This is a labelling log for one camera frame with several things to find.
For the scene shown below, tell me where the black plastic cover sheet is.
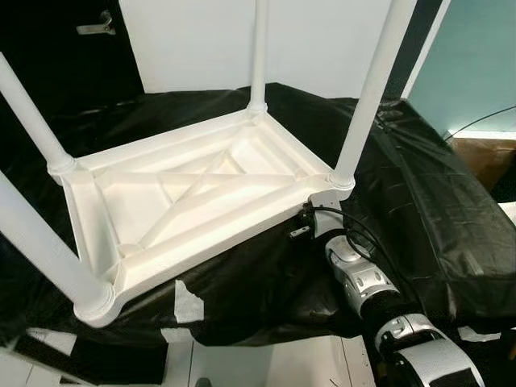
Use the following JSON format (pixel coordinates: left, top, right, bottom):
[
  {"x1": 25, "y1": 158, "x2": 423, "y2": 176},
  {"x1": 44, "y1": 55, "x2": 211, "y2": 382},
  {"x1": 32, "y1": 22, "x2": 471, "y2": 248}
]
[{"x1": 0, "y1": 81, "x2": 516, "y2": 347}]

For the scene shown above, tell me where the white tape piece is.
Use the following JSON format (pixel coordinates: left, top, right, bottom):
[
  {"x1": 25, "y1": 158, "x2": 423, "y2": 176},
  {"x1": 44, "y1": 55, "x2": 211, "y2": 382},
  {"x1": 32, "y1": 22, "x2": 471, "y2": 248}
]
[
  {"x1": 460, "y1": 327, "x2": 501, "y2": 343},
  {"x1": 173, "y1": 278, "x2": 205, "y2": 325}
]

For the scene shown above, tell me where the brown wooden furniture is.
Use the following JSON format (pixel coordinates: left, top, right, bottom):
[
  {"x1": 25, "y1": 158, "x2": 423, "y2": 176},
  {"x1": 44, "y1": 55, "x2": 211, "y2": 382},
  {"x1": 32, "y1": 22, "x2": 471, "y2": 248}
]
[{"x1": 451, "y1": 137, "x2": 516, "y2": 190}]

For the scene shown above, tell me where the dark vertical pillar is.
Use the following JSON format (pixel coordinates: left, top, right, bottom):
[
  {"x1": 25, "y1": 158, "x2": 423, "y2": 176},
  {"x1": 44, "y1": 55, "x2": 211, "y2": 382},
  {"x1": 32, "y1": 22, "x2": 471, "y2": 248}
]
[{"x1": 383, "y1": 0, "x2": 444, "y2": 102}]

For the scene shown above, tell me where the teal glass panel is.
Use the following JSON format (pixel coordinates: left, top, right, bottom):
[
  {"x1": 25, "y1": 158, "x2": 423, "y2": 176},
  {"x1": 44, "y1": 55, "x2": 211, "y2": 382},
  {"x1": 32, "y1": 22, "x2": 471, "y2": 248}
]
[{"x1": 403, "y1": 0, "x2": 516, "y2": 134}]

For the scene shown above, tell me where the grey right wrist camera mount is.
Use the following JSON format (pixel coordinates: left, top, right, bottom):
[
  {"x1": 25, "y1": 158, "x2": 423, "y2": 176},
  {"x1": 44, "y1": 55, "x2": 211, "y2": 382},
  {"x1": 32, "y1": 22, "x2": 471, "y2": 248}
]
[{"x1": 309, "y1": 189, "x2": 343, "y2": 239}]

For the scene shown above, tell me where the thin black curved cable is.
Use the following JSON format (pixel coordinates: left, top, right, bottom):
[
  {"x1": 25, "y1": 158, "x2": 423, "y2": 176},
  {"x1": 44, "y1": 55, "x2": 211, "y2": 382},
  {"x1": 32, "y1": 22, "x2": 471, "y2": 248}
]
[{"x1": 443, "y1": 105, "x2": 516, "y2": 142}]

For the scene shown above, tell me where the silver door handle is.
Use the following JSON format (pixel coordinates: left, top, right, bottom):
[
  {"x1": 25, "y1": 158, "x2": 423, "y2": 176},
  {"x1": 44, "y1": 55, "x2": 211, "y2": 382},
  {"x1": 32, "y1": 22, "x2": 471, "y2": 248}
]
[{"x1": 77, "y1": 10, "x2": 116, "y2": 35}]

